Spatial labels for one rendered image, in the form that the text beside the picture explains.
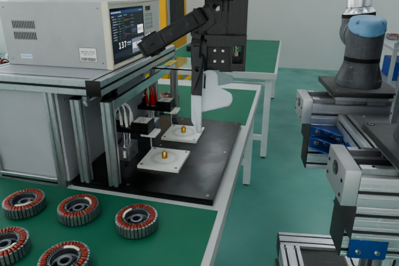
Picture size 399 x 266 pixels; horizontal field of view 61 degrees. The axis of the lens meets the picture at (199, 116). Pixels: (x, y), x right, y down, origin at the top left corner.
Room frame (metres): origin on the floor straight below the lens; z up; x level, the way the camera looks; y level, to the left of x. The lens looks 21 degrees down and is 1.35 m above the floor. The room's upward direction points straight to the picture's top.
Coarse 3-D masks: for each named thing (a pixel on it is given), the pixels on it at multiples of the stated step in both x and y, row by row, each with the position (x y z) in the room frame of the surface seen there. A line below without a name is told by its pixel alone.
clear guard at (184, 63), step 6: (168, 60) 1.46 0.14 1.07; (174, 60) 1.46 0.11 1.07; (180, 60) 1.46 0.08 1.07; (186, 60) 1.46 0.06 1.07; (156, 66) 1.33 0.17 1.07; (162, 66) 1.33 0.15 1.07; (168, 66) 1.33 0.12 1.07; (174, 66) 1.33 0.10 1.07; (180, 66) 1.33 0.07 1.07; (186, 66) 1.33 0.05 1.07; (228, 72) 1.47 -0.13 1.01
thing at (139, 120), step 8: (136, 120) 1.11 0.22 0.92; (144, 120) 1.11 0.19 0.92; (152, 120) 1.11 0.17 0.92; (120, 128) 1.09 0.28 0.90; (128, 128) 1.09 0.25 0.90; (136, 128) 1.08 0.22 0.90; (144, 128) 1.07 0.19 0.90; (152, 128) 1.11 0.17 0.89; (128, 136) 1.14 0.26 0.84; (144, 136) 1.08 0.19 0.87; (152, 136) 1.07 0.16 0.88
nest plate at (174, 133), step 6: (174, 126) 1.39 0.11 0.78; (180, 126) 1.39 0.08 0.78; (186, 126) 1.39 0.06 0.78; (192, 126) 1.39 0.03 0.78; (168, 132) 1.32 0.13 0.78; (174, 132) 1.32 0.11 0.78; (180, 132) 1.32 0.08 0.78; (186, 132) 1.32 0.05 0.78; (192, 132) 1.32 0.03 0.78; (162, 138) 1.27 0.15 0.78; (168, 138) 1.26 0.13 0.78; (174, 138) 1.26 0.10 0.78; (180, 138) 1.26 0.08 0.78; (186, 138) 1.26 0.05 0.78; (192, 138) 1.26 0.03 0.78; (198, 138) 1.27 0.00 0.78
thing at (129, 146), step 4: (132, 140) 1.15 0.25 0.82; (136, 140) 1.15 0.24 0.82; (120, 144) 1.11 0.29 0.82; (128, 144) 1.11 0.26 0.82; (132, 144) 1.12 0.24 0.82; (136, 144) 1.14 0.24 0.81; (120, 148) 1.09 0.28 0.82; (124, 148) 1.09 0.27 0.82; (128, 148) 1.08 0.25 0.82; (132, 148) 1.11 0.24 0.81; (136, 148) 1.14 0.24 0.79; (120, 152) 1.09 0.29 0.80; (128, 152) 1.08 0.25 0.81; (132, 152) 1.11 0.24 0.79; (136, 152) 1.14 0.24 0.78; (120, 156) 1.09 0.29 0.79; (128, 156) 1.09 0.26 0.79; (132, 156) 1.11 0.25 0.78; (124, 160) 1.09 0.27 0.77; (128, 160) 1.09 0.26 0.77
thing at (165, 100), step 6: (156, 102) 1.32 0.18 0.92; (162, 102) 1.31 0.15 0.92; (168, 102) 1.31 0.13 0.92; (174, 102) 1.36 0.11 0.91; (138, 108) 1.34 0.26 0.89; (144, 108) 1.33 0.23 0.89; (150, 108) 1.32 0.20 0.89; (156, 108) 1.32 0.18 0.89; (162, 108) 1.31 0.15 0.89; (168, 108) 1.31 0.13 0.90; (174, 108) 1.35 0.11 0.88; (150, 114) 1.36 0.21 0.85
